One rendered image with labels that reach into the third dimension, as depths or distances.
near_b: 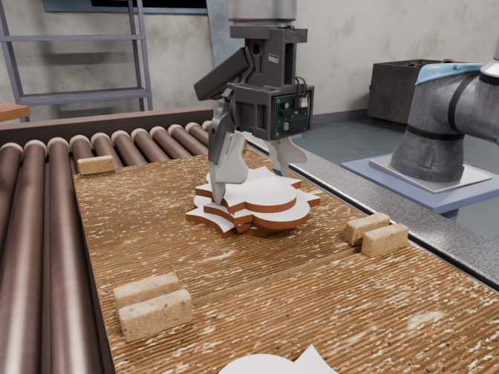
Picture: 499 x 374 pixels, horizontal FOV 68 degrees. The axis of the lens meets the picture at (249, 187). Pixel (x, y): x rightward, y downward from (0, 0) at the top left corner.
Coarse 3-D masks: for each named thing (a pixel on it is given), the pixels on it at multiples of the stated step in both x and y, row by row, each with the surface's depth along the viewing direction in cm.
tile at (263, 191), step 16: (208, 176) 52; (256, 176) 52; (272, 176) 52; (208, 192) 48; (240, 192) 47; (256, 192) 47; (272, 192) 47; (288, 192) 47; (240, 208) 45; (256, 208) 45; (272, 208) 44; (288, 208) 45
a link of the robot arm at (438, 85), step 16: (432, 64) 76; (448, 64) 74; (464, 64) 72; (480, 64) 71; (432, 80) 73; (448, 80) 71; (464, 80) 70; (416, 96) 78; (432, 96) 74; (448, 96) 71; (416, 112) 78; (432, 112) 75; (448, 112) 71; (432, 128) 76; (448, 128) 75
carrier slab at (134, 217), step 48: (96, 192) 59; (144, 192) 59; (192, 192) 59; (96, 240) 46; (144, 240) 46; (192, 240) 46; (240, 240) 46; (288, 240) 46; (336, 240) 46; (192, 288) 37; (240, 288) 38
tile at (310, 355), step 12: (312, 348) 29; (240, 360) 28; (252, 360) 28; (264, 360) 28; (276, 360) 28; (288, 360) 28; (300, 360) 28; (312, 360) 28; (228, 372) 27; (240, 372) 27; (252, 372) 27; (264, 372) 27; (276, 372) 27; (288, 372) 27; (300, 372) 27; (312, 372) 27; (324, 372) 27
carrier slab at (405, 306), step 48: (288, 288) 37; (336, 288) 37; (384, 288) 37; (432, 288) 37; (480, 288) 37; (192, 336) 32; (240, 336) 32; (288, 336) 32; (336, 336) 32; (384, 336) 32; (432, 336) 32; (480, 336) 32
